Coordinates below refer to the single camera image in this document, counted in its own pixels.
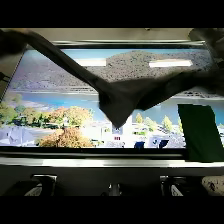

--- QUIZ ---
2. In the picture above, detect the dark grey garment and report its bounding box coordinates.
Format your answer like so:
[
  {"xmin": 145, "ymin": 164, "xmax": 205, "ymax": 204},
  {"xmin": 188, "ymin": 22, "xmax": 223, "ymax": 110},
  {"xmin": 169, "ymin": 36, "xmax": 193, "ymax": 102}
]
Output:
[{"xmin": 0, "ymin": 28, "xmax": 224, "ymax": 130}]

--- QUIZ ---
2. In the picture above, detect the white spotted garment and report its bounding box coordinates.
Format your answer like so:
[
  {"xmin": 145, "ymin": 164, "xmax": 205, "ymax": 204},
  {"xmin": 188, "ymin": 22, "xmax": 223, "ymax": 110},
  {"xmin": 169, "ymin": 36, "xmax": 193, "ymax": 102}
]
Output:
[{"xmin": 201, "ymin": 175, "xmax": 224, "ymax": 196}]

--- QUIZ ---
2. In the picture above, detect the dark green garment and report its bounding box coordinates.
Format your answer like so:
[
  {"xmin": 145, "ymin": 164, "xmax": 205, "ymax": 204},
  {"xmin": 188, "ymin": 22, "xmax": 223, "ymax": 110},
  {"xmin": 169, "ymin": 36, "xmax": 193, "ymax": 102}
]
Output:
[{"xmin": 177, "ymin": 103, "xmax": 224, "ymax": 164}]

